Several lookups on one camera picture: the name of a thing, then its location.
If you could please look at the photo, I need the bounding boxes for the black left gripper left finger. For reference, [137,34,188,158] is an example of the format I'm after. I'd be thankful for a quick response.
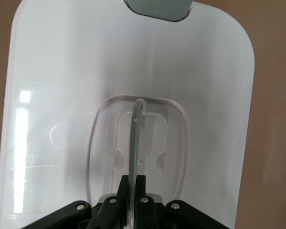
[21,175,134,229]

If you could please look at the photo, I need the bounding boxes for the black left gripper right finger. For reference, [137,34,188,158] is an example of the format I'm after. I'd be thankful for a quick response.
[134,175,236,229]

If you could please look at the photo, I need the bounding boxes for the white box lid grey clips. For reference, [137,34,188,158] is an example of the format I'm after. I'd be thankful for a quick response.
[0,0,257,229]

